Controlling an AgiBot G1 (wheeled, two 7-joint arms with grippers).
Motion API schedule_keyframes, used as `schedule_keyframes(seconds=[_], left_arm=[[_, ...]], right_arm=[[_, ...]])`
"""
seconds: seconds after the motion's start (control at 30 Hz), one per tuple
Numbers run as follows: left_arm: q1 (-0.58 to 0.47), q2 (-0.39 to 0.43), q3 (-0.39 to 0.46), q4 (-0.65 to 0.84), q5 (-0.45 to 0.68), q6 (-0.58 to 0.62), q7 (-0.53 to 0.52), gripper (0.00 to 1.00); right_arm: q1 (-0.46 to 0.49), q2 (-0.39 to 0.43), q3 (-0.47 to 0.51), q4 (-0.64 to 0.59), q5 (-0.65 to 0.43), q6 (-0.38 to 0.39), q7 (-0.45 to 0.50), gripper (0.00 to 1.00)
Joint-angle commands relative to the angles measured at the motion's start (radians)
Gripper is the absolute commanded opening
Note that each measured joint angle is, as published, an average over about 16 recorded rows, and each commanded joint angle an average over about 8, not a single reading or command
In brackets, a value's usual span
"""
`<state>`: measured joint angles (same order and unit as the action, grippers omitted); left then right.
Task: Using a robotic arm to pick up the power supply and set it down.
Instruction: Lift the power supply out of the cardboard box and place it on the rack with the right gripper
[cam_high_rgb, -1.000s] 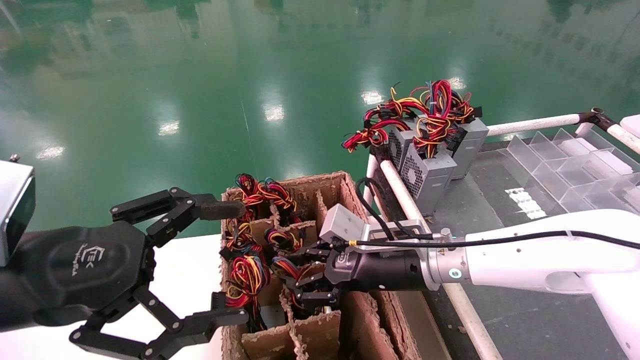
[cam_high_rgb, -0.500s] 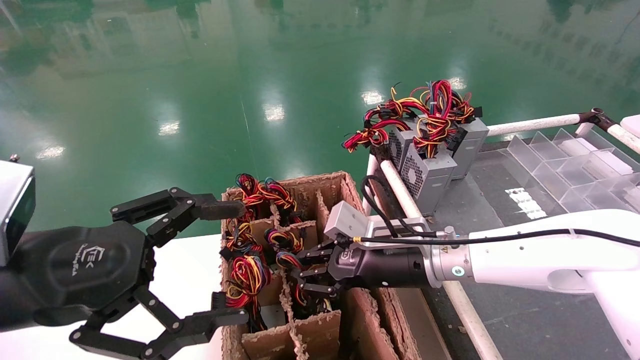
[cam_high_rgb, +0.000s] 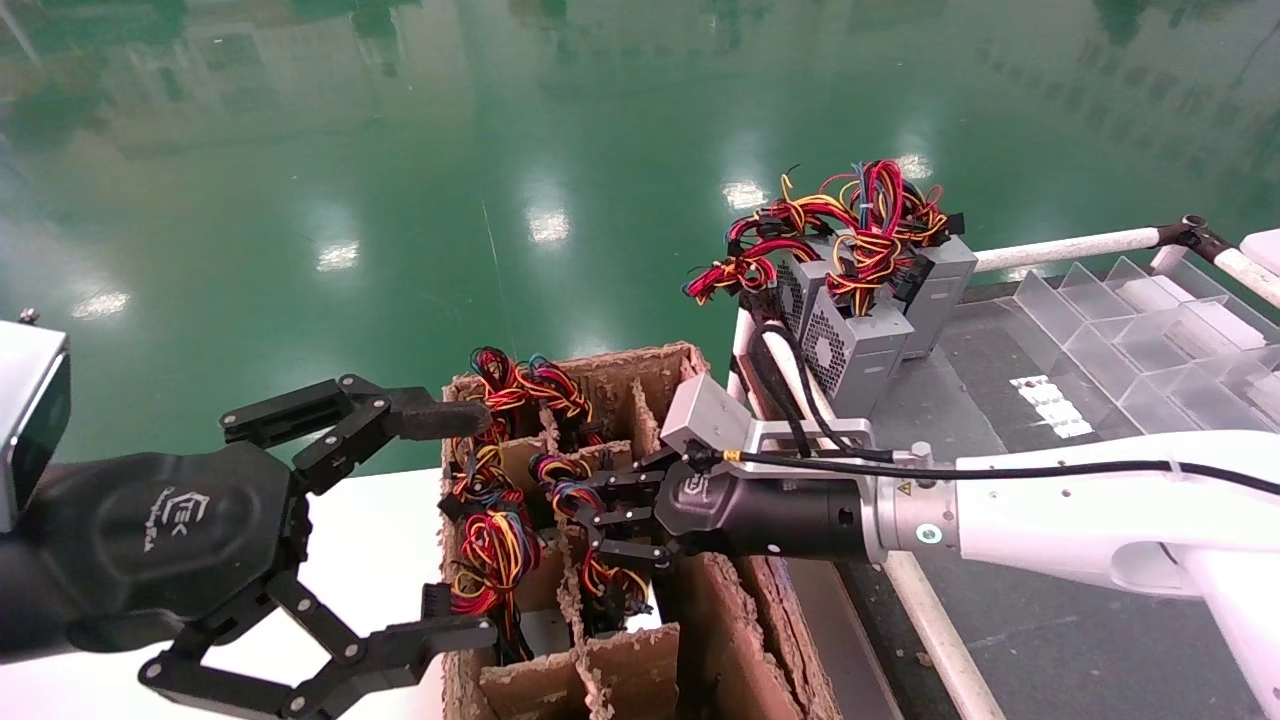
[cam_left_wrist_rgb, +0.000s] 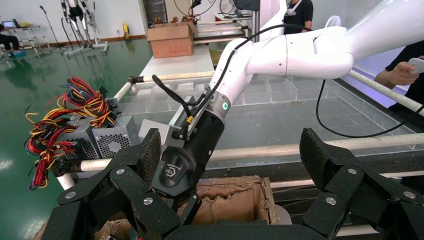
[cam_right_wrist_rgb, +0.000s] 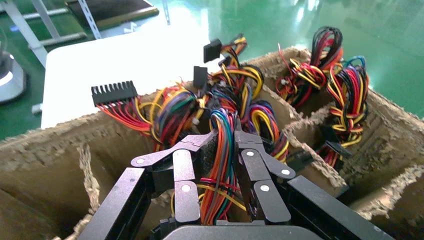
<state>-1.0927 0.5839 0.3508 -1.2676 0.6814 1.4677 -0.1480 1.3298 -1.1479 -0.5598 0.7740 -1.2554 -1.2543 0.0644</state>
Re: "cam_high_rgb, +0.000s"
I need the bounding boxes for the white frame leg pipe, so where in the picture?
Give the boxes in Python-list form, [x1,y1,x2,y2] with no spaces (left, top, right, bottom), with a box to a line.
[725,305,761,401]

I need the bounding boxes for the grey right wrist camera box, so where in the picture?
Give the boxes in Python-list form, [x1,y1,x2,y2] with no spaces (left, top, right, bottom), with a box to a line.
[660,375,753,458]

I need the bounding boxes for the coloured wire bundles in box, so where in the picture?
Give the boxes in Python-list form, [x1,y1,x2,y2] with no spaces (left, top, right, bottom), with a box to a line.
[422,505,546,669]

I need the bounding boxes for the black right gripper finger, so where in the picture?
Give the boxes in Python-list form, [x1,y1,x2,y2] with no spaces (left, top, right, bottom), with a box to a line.
[580,508,691,571]
[578,450,691,516]

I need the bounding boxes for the thin black camera cable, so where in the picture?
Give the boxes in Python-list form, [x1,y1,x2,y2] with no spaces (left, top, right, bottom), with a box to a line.
[690,445,1280,498]

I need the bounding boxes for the short white frame pipe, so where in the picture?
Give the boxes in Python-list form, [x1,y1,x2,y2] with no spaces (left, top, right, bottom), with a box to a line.
[972,228,1166,274]

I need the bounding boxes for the silver camera mounting bracket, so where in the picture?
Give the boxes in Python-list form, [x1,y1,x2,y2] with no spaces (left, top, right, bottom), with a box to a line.
[745,418,879,453]

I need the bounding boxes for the worn cardboard box with dividers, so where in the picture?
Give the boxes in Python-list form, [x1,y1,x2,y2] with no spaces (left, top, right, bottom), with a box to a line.
[438,342,841,720]

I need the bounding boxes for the white printed label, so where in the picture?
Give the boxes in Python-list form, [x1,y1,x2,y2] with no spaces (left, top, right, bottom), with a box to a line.
[1010,375,1096,441]

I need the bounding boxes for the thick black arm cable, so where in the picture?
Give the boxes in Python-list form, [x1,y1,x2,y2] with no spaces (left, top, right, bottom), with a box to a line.
[748,320,896,463]

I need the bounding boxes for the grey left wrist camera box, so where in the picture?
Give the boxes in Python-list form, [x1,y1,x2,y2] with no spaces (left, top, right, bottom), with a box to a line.
[0,320,72,533]

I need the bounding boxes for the clear acrylic divider tray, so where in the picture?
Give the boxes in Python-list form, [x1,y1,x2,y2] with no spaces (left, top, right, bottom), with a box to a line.
[1000,255,1280,441]

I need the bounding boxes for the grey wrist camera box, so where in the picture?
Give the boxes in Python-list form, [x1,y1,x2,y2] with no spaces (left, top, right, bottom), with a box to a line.
[660,375,753,458]
[0,320,72,533]

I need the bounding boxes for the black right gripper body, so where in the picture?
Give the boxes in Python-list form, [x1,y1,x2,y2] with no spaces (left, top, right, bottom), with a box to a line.
[655,465,871,561]

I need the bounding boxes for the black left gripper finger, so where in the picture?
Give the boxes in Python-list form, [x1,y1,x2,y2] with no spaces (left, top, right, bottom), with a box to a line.
[220,375,495,498]
[138,572,499,720]

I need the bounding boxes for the black pipe corner connector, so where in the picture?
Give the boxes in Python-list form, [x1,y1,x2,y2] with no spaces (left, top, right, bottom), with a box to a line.
[1150,213,1241,263]

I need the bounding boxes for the long white frame pipe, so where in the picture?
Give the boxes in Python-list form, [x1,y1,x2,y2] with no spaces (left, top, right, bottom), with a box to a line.
[745,318,991,720]

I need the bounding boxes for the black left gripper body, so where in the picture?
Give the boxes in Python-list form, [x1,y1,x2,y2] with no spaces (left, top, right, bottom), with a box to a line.
[35,445,311,651]

